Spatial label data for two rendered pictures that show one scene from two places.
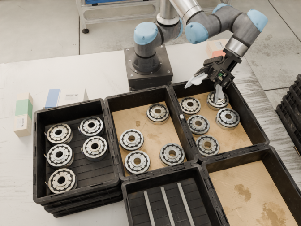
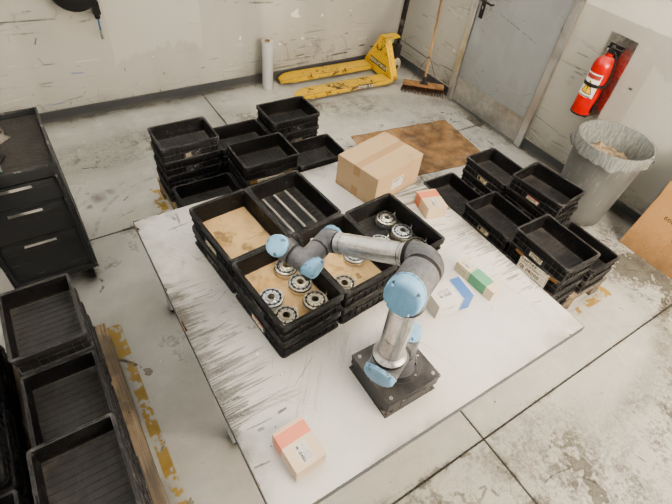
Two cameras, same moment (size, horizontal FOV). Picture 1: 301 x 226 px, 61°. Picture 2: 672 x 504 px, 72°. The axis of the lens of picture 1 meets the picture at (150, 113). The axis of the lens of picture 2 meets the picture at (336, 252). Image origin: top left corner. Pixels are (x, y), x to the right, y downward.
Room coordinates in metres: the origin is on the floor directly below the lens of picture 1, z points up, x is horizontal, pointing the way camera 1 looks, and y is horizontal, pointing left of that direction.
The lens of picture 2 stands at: (1.78, -0.69, 2.37)
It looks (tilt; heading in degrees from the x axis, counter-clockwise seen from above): 46 degrees down; 151
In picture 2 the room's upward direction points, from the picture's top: 8 degrees clockwise
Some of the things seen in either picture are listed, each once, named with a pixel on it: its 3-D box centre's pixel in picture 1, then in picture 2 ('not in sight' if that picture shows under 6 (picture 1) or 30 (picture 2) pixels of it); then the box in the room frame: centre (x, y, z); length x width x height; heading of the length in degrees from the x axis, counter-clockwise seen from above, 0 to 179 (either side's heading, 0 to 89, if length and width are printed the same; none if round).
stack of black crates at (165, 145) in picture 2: not in sight; (187, 159); (-1.09, -0.43, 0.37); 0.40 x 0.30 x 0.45; 99
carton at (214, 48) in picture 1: (219, 53); (298, 447); (1.22, -0.43, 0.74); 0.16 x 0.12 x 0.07; 13
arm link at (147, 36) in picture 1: (146, 38); (403, 337); (1.07, 0.02, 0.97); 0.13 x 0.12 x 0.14; 124
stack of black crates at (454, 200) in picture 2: not in sight; (451, 204); (-0.21, 1.29, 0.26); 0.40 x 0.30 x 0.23; 9
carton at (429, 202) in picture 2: not in sight; (430, 203); (0.21, 0.72, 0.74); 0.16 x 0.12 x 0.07; 175
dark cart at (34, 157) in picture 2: not in sight; (30, 208); (-0.73, -1.38, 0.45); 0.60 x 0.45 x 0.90; 9
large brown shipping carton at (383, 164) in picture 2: not in sight; (378, 168); (-0.10, 0.54, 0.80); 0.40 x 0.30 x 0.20; 112
